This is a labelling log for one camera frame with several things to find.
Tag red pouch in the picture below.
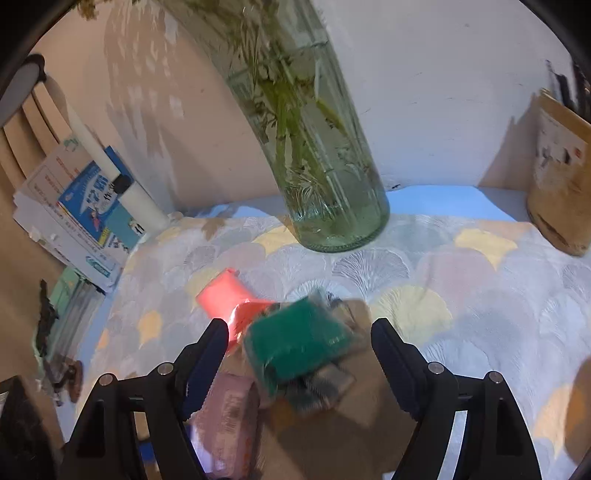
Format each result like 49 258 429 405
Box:
195 269 282 347

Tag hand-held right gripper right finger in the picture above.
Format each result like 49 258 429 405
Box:
370 318 543 480

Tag wooden slatted panel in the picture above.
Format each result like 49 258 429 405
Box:
0 83 75 195

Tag round wooden stand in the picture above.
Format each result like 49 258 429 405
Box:
55 360 84 404

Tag bundle of pens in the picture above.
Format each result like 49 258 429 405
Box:
545 60 591 121

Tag fan pattern tablecloth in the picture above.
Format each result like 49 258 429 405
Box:
78 215 591 480

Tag green cloth bundle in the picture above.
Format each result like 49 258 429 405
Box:
242 291 358 414

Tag green flower stems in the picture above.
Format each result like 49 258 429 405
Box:
74 0 370 222

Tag purple tissue packet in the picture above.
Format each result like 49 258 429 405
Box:
189 373 264 480

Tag green book stack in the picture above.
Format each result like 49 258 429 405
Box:
51 268 107 356

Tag blue cover workbook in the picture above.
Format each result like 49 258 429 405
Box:
58 145 148 257

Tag glass vase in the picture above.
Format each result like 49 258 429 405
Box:
159 0 391 253

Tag white lamp pole black band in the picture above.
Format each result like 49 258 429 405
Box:
67 108 171 236

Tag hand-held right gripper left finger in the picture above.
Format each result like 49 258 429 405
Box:
60 318 230 480

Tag brown paper pen holder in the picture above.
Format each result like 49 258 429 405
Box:
526 88 591 257

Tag teal small booklet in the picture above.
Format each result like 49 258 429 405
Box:
106 203 148 252

